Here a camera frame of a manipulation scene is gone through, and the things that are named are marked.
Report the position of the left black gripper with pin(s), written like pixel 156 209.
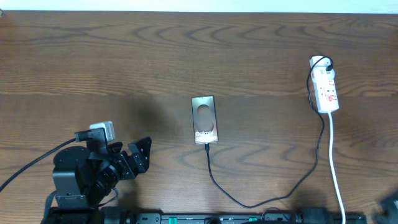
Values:
pixel 142 161

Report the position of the Samsung Galaxy smartphone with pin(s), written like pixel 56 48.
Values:
pixel 205 129

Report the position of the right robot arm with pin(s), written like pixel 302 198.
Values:
pixel 387 208

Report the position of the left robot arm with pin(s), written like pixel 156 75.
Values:
pixel 85 175

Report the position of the white power strip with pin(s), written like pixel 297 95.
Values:
pixel 322 75

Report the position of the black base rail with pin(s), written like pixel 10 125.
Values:
pixel 270 215

